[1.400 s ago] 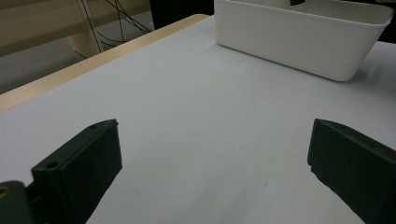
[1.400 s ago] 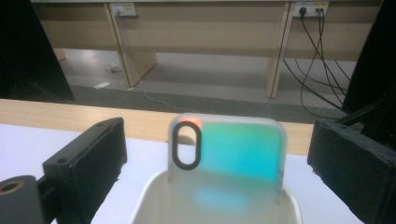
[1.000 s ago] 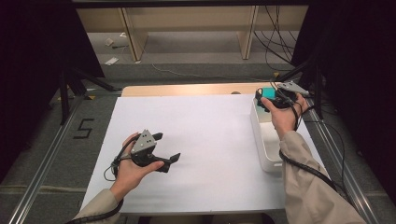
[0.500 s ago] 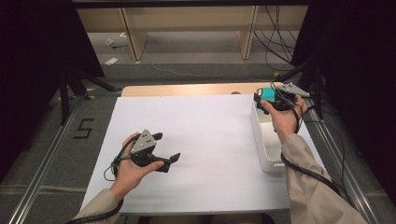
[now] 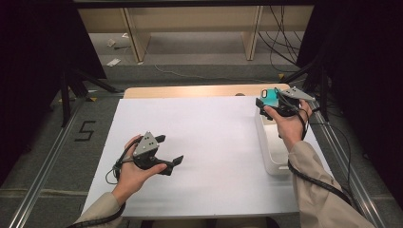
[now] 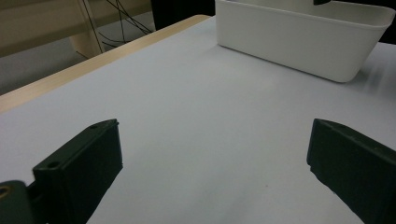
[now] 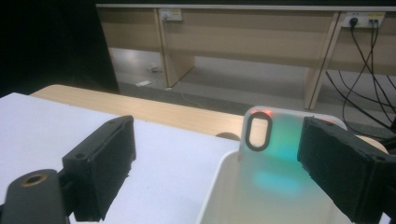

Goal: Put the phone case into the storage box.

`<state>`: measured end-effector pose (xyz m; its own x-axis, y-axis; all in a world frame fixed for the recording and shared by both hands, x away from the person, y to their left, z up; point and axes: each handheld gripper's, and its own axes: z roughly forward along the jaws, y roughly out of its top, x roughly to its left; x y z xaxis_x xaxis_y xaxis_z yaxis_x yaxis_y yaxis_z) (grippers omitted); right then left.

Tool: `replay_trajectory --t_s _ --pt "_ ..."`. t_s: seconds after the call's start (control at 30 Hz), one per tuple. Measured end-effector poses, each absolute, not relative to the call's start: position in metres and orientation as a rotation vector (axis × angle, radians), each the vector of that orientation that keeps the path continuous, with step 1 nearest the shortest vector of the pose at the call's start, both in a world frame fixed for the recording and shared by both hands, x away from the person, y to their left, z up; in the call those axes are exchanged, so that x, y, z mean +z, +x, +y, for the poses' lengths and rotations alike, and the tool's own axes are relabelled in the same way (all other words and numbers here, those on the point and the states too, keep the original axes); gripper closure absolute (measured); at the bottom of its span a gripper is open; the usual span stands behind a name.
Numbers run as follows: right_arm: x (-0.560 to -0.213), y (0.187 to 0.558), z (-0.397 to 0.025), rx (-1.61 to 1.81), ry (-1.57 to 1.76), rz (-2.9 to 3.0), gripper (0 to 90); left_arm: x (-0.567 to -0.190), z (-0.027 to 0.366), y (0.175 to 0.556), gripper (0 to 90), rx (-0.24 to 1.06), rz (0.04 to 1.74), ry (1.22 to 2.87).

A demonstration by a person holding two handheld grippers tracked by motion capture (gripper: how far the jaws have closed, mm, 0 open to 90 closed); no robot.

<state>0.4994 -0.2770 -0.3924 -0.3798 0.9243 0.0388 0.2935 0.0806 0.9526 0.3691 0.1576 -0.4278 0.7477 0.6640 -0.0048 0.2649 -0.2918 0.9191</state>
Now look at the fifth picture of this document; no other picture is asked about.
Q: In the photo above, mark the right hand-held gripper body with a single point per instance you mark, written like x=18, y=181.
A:
x=293, y=95

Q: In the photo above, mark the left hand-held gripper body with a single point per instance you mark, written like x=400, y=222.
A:
x=146, y=147

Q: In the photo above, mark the iridescent phone case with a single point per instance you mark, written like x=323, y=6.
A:
x=270, y=98

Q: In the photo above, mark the white plastic box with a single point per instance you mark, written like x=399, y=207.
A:
x=275, y=158

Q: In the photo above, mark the person's right hand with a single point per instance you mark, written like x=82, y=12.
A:
x=290, y=126

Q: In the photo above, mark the person's left hand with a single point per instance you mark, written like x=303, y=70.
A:
x=133, y=179

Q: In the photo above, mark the black metal stand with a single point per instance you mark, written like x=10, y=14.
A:
x=66, y=101
x=323, y=95

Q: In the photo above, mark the white table board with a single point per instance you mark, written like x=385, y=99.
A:
x=215, y=152

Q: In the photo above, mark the light wooden table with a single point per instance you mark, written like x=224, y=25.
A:
x=190, y=91

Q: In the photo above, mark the black curtain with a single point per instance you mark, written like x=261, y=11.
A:
x=364, y=79
x=31, y=79

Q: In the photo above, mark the white paper scrap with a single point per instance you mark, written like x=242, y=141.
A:
x=111, y=42
x=113, y=62

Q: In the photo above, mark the beige wooden desk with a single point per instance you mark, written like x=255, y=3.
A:
x=190, y=19

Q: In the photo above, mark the aluminium floor rail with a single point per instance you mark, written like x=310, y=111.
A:
x=41, y=177
x=355, y=180

